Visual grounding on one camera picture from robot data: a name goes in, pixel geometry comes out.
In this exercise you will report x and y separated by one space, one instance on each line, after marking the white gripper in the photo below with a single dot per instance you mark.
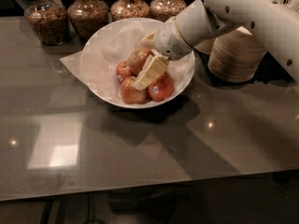
169 40

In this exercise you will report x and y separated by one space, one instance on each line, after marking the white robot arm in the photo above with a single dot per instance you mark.
275 26

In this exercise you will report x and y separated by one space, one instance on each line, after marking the top red apple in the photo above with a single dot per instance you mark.
137 59

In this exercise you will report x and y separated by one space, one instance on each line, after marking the left small red apple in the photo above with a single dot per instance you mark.
123 71

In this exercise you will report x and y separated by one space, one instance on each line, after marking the front right red apple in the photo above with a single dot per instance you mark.
161 88

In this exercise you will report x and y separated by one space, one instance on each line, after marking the front left red apple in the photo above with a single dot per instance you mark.
130 95

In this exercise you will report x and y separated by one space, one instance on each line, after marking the back paper bowl stack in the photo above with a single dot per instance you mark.
205 46

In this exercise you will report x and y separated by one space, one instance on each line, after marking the paper bowl stack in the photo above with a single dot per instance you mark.
205 46
236 56

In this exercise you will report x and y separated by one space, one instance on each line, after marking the front paper bowl stack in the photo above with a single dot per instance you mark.
236 56

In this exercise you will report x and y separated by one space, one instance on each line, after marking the white paper liner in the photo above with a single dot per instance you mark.
78 64

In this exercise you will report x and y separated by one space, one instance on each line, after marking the cereal jar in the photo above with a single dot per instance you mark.
49 21
87 17
126 9
162 10

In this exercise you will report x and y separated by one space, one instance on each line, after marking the far left cereal jar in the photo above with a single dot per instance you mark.
49 21

